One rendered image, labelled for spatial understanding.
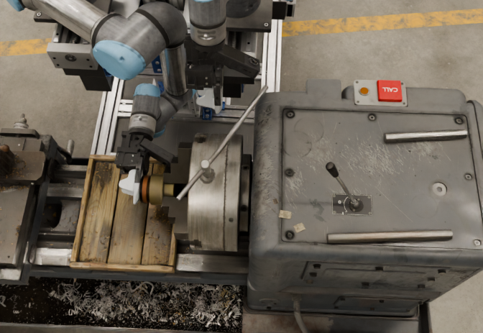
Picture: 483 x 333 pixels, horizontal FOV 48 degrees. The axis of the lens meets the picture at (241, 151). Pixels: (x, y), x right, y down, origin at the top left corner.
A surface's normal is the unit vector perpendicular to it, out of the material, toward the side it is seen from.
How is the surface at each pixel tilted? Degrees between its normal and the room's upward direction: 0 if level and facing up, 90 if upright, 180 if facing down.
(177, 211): 8
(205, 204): 33
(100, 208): 0
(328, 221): 0
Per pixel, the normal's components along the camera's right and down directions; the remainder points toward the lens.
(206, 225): -0.04, 0.45
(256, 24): 0.00, -0.44
